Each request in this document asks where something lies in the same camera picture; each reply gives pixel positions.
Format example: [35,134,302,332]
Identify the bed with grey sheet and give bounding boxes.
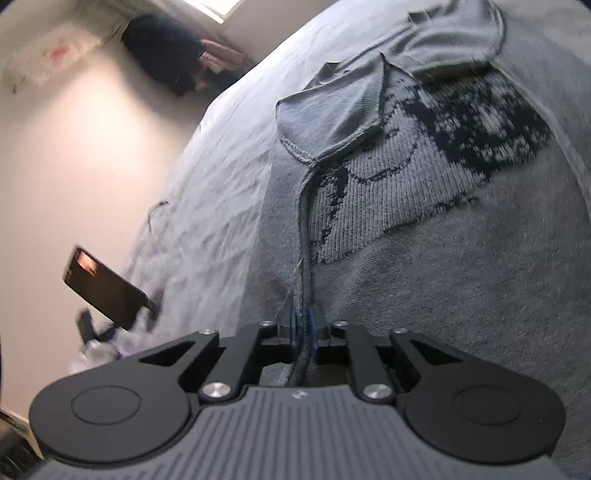
[69,0,591,480]

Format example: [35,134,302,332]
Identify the pink cloth pile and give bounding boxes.
[198,38,257,90]

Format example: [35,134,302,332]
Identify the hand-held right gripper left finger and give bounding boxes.
[137,306,306,403]

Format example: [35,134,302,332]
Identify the window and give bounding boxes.
[196,0,243,24]

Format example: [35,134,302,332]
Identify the dark blue bag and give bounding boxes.
[122,13,206,97]

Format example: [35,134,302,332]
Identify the grey knitted sweater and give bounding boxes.
[245,0,591,480]

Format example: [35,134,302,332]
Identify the white paper with red print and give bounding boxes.
[2,21,112,93]

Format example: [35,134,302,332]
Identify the thin black cable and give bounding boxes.
[147,198,172,234]

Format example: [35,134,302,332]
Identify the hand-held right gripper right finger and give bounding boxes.
[306,306,472,405]

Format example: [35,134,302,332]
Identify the black smartphone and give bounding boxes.
[62,246,157,332]

